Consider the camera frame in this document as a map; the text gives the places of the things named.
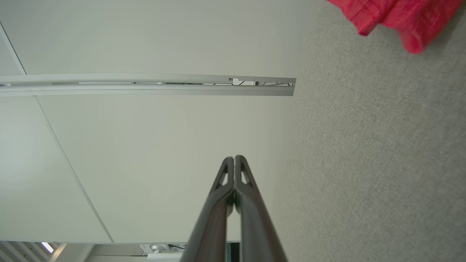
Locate grey metal partition post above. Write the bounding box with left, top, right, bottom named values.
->
left=0, top=74, right=296, bottom=97

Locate white ceiling device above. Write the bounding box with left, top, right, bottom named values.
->
left=139, top=244, right=186, bottom=262

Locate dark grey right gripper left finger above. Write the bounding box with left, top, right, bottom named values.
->
left=180, top=156, right=234, bottom=262

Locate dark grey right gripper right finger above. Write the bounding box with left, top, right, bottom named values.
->
left=234, top=156, right=288, bottom=262

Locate red and white basketball jersey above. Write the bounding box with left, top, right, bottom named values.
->
left=326, top=0, right=465, bottom=55

